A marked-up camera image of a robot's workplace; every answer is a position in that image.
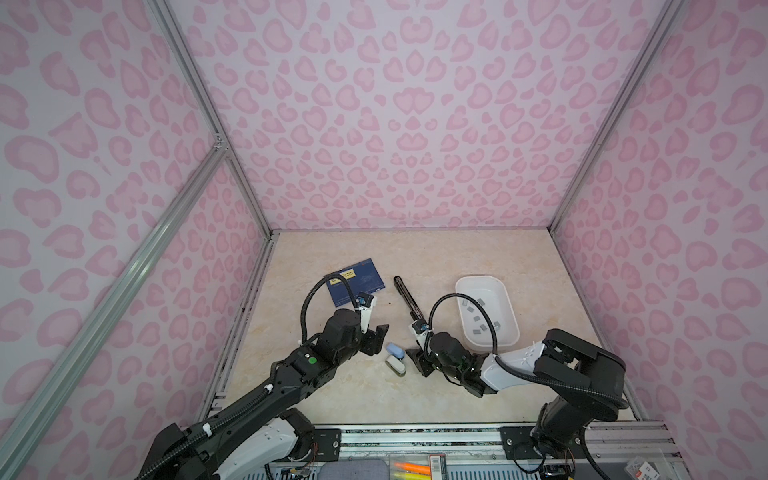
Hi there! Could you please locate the black long stapler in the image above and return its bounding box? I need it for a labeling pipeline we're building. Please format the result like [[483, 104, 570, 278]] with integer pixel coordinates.
[[393, 276, 426, 321]]

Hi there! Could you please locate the light blue mini stapler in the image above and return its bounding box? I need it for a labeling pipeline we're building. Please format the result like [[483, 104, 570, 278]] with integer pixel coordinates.
[[386, 343, 405, 360]]

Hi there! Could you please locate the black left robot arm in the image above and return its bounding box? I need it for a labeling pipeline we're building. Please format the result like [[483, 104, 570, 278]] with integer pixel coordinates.
[[138, 273, 389, 479]]

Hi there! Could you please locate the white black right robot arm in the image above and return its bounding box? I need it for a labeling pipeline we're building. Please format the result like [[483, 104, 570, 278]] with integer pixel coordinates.
[[399, 288, 629, 476]]

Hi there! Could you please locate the grey white mini stapler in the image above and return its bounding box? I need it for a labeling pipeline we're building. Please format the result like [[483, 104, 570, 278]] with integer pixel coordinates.
[[385, 355, 406, 377]]

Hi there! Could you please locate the blue book yellow label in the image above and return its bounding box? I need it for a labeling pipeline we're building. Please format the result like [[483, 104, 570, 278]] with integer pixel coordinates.
[[326, 258, 385, 307]]

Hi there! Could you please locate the white plastic tray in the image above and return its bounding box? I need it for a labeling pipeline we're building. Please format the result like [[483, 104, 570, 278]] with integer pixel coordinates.
[[455, 275, 520, 353]]

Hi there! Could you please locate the orange marker pen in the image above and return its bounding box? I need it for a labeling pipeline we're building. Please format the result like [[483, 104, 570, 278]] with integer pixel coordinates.
[[393, 462, 432, 477]]

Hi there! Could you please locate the yellow marker pen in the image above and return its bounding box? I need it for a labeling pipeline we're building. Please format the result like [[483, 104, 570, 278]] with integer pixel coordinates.
[[393, 471, 431, 480]]

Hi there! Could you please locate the grey foam pad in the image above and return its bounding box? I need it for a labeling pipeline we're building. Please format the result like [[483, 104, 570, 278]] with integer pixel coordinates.
[[317, 459, 390, 480]]

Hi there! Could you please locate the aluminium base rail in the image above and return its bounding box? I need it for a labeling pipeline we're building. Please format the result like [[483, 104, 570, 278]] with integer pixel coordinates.
[[161, 421, 691, 480]]

